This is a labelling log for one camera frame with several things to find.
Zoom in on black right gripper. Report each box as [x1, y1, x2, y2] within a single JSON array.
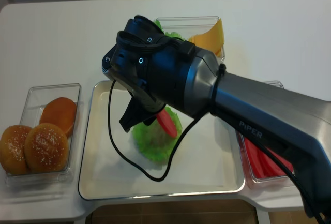
[[103, 16, 196, 132]]

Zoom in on red tomato slice front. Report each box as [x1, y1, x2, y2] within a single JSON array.
[[157, 109, 177, 139]]

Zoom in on red tomato slice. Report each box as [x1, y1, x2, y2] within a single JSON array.
[[244, 138, 265, 179], [157, 109, 177, 139], [258, 149, 293, 177]]

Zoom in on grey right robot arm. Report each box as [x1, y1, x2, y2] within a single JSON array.
[[102, 16, 330, 223]]

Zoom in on green lettuce leaf on bun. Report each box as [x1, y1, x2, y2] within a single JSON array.
[[132, 107, 183, 164]]

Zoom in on green lettuce in container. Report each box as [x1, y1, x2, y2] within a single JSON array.
[[154, 20, 186, 41]]

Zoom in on clear lettuce and cheese container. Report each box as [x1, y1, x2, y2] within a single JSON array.
[[155, 16, 225, 63]]

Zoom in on yellow cheese slices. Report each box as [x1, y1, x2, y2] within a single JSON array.
[[189, 19, 225, 58]]

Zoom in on plain bottom bun in container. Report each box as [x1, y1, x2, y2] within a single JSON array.
[[39, 97, 77, 138]]

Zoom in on white metal tray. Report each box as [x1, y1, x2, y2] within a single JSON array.
[[78, 81, 245, 200]]

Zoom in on sesame top bun right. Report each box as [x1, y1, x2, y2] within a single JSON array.
[[24, 123, 69, 173]]

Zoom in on sesame bun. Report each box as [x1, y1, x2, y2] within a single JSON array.
[[24, 123, 69, 173], [1, 125, 32, 175]]

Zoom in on clear bun container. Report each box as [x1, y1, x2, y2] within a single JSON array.
[[5, 83, 82, 186]]

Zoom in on red tomato slice middle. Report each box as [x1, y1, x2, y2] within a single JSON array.
[[244, 138, 265, 179]]

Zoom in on sesame top bun left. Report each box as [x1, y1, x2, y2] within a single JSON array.
[[1, 125, 32, 175]]

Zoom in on red tomato slice back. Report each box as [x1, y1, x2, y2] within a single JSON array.
[[258, 149, 293, 177]]

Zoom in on clear patty and tomato container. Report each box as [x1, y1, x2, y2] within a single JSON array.
[[236, 80, 297, 190]]

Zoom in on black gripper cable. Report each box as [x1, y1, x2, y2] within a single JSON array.
[[107, 79, 200, 182]]

